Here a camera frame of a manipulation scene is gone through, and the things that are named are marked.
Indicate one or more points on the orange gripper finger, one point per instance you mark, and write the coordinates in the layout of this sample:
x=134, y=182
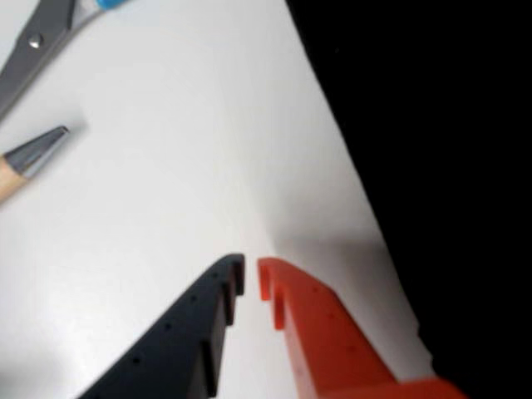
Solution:
x=324, y=332

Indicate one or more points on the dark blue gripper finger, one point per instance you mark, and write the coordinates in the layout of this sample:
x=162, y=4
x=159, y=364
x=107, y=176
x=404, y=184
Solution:
x=178, y=345

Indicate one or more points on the black fabric bag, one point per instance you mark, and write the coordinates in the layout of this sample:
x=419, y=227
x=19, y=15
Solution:
x=457, y=166

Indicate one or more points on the wooden ballpoint pen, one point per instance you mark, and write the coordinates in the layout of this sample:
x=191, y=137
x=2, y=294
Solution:
x=29, y=162

